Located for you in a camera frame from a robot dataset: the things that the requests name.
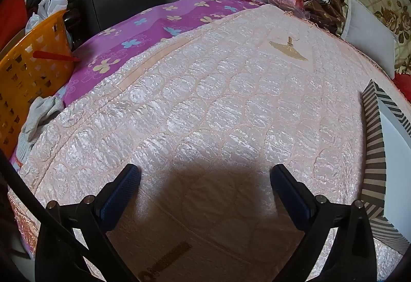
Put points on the white pillow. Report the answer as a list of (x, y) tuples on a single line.
[(362, 31)]

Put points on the white plastic bag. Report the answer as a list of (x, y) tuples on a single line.
[(51, 6)]

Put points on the peach quilted blanket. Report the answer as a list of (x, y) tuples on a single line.
[(224, 92)]

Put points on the striped box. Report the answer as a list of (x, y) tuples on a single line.
[(374, 147)]

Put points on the pink flowered bedsheet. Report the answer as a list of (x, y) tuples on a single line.
[(144, 34)]

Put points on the red cloth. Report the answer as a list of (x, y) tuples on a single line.
[(12, 12)]

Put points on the orange plastic basket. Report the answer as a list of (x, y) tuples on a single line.
[(32, 76)]

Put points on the red plastic stick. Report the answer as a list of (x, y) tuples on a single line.
[(54, 56)]

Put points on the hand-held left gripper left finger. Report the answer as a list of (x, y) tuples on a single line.
[(123, 192)]

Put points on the tan tassel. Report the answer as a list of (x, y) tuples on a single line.
[(287, 49)]

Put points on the red pillow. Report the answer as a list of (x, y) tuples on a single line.
[(403, 81)]

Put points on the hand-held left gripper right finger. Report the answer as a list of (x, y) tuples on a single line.
[(290, 193)]

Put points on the grey white sock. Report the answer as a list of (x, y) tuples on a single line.
[(38, 112)]

